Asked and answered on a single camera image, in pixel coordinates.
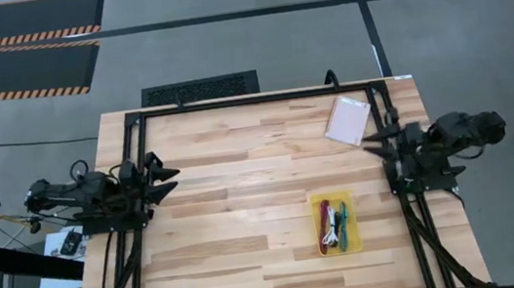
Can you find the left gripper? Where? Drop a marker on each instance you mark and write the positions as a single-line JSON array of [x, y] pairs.
[[143, 187]]

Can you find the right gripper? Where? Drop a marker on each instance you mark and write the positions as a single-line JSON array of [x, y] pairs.
[[401, 148]]

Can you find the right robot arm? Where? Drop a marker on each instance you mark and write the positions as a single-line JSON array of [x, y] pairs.
[[462, 131]]

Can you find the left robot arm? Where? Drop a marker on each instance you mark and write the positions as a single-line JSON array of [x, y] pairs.
[[81, 190]]

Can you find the yellow translucent plastic bin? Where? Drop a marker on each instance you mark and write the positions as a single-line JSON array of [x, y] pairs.
[[354, 220]]

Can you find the black floor grille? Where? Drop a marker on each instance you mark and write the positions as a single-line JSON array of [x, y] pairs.
[[201, 91]]

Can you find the black handheld device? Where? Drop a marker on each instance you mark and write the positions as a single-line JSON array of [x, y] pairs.
[[71, 243]]

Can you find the white paper sheet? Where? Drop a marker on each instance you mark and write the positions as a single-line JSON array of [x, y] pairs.
[[52, 244], [58, 284]]

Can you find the black hazard-striped floor mat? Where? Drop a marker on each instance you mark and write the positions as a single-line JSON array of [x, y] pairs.
[[12, 71], [15, 18]]

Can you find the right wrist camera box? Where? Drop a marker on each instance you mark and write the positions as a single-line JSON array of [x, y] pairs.
[[415, 133]]

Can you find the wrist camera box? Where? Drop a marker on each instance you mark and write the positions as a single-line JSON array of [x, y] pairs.
[[127, 172], [415, 133]]

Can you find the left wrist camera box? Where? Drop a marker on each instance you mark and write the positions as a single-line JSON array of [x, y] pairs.
[[127, 172]]

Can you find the black aluminium table frame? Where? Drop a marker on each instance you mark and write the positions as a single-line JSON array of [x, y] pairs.
[[256, 100]]

